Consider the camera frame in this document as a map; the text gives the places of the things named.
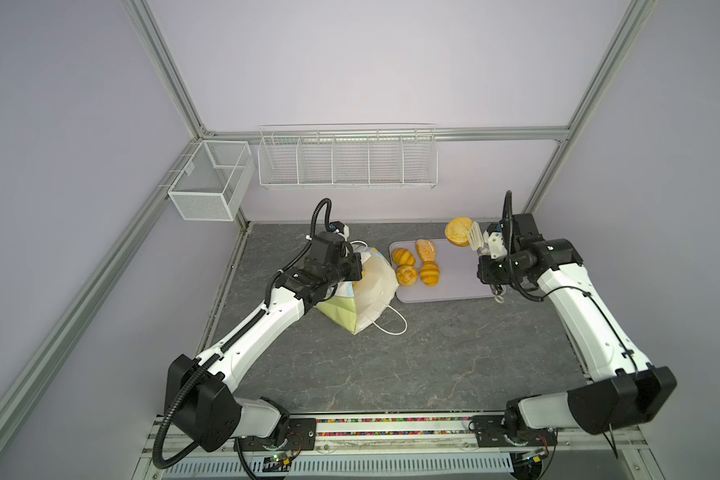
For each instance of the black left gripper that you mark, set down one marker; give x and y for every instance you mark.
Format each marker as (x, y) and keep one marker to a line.
(353, 259)

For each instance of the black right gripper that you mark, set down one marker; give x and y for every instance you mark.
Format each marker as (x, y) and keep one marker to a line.
(485, 272)

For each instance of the floral paper gift bag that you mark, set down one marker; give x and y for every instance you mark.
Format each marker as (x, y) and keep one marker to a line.
(357, 305)

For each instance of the yellow fake bread roll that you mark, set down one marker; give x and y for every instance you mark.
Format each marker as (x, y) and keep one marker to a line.
(403, 257)

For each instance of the round orange fake bun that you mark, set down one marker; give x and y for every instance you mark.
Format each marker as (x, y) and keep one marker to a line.
(457, 231)

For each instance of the striped yellow fake bread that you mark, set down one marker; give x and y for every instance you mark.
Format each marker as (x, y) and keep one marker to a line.
(429, 273)

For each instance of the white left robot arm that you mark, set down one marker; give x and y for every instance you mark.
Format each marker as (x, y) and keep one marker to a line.
(201, 408)

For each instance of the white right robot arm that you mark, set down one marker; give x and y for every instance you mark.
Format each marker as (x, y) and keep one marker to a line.
(624, 388)

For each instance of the lavender plastic tray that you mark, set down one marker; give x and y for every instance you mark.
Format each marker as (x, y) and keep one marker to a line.
(458, 277)

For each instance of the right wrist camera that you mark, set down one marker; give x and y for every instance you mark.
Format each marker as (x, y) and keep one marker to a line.
(494, 243)

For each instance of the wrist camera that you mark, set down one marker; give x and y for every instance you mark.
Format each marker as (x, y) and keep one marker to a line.
(494, 243)
(340, 229)

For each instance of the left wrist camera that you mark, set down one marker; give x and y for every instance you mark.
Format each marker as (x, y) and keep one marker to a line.
(340, 229)

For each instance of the long white wire basket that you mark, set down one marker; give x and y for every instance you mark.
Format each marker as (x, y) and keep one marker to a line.
(343, 156)

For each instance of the white mesh wall box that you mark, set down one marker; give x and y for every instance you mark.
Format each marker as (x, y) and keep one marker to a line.
(213, 181)

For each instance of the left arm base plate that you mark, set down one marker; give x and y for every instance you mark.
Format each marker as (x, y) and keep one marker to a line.
(295, 434)

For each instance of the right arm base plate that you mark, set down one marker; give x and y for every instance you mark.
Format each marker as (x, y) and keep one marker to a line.
(494, 430)

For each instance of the aluminium mounting rail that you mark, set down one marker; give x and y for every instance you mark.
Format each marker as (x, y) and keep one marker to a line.
(415, 445)

